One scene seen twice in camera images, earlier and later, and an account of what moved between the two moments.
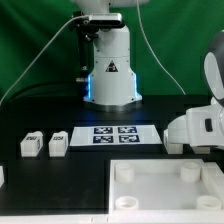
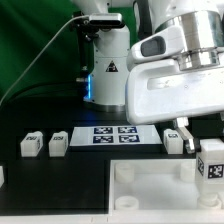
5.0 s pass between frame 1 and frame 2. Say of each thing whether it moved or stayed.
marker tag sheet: stayed
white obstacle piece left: stayed
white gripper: moved
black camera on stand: stayed
